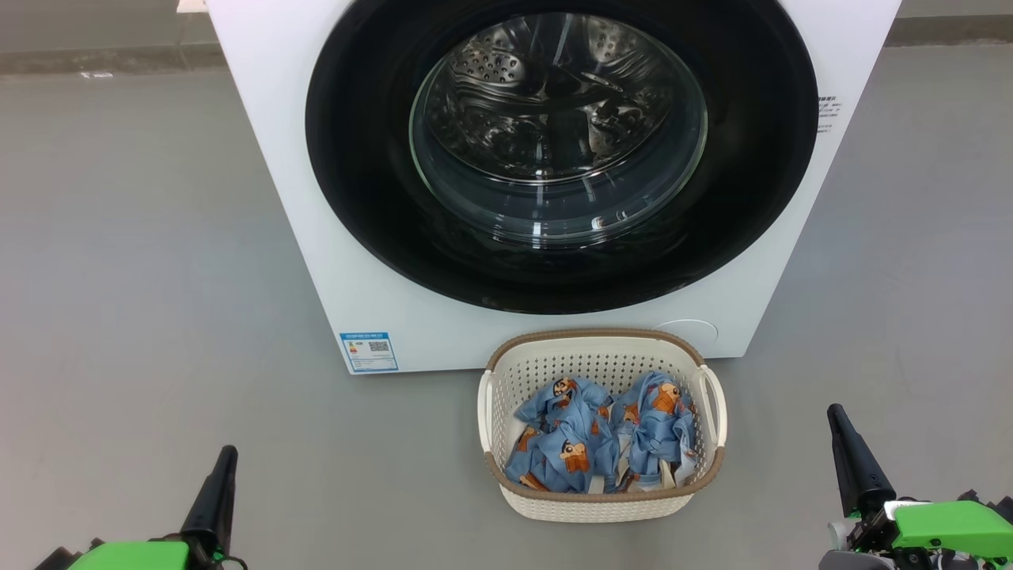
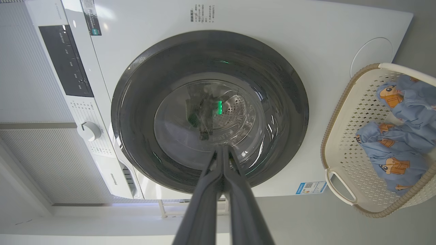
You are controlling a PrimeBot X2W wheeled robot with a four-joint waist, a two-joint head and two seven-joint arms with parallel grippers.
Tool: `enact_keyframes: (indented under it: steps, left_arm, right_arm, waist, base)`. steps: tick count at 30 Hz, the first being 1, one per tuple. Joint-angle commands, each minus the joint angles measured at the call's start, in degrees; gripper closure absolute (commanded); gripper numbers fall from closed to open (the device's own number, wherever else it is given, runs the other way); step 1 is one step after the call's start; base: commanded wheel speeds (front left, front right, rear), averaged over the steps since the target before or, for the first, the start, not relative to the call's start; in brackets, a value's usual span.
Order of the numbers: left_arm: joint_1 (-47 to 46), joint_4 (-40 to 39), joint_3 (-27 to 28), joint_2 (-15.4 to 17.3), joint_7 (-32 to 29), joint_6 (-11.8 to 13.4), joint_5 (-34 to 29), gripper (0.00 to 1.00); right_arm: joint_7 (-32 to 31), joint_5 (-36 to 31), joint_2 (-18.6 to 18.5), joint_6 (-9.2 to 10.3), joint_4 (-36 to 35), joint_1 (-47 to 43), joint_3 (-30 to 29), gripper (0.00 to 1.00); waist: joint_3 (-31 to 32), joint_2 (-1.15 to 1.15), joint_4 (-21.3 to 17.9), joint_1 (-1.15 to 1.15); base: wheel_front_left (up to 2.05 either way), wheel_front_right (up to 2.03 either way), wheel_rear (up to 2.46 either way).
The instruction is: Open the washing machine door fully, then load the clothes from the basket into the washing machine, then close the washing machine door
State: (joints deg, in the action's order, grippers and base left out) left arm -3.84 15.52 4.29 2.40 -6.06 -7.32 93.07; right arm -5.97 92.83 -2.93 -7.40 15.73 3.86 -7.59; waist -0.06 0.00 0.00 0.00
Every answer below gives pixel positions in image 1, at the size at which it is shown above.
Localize steel washing machine drum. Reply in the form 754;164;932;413
410;11;708;248

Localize cream perforated laundry basket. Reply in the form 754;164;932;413
477;329;727;523

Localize black round glass washer door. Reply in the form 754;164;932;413
305;0;820;315

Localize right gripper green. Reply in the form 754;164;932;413
819;404;1013;570

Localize white front-load washing machine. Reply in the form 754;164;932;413
204;0;903;375

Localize round white filter cover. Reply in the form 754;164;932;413
653;319;719;347

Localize blue cartoon print garment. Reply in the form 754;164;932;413
613;370;702;488
505;376;620;494

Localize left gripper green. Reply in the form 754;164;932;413
36;445;248;570

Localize blue energy label sticker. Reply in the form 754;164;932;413
340;332;399;373

